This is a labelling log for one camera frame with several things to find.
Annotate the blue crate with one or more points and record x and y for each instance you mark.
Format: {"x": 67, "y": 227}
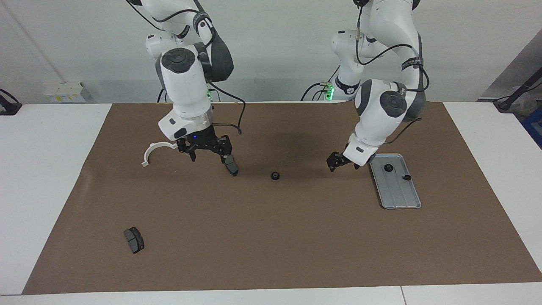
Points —
{"x": 534, "y": 127}

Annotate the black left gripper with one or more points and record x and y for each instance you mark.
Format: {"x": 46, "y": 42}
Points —
{"x": 344, "y": 157}

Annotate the white curved plastic bracket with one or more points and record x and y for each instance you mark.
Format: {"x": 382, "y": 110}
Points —
{"x": 148, "y": 153}

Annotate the single grey brake pad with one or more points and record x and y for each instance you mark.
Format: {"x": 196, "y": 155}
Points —
{"x": 233, "y": 169}

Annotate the white Franka left arm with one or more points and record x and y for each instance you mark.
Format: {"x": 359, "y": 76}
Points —
{"x": 381, "y": 114}

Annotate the white wall box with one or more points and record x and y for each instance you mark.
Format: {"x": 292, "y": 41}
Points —
{"x": 63, "y": 92}

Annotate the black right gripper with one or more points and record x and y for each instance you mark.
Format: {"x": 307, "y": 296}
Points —
{"x": 205, "y": 142}

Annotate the silver metal tray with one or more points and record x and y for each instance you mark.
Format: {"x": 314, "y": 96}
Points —
{"x": 398, "y": 192}

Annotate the black pole stand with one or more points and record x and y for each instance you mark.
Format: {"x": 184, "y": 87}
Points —
{"x": 518, "y": 91}

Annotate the black table clamp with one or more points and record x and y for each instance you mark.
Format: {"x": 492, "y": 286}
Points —
{"x": 8, "y": 106}

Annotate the stacked grey brake pad pair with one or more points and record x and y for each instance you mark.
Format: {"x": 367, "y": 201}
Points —
{"x": 134, "y": 240}

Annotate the brown table mat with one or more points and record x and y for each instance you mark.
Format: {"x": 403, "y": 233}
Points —
{"x": 275, "y": 237}

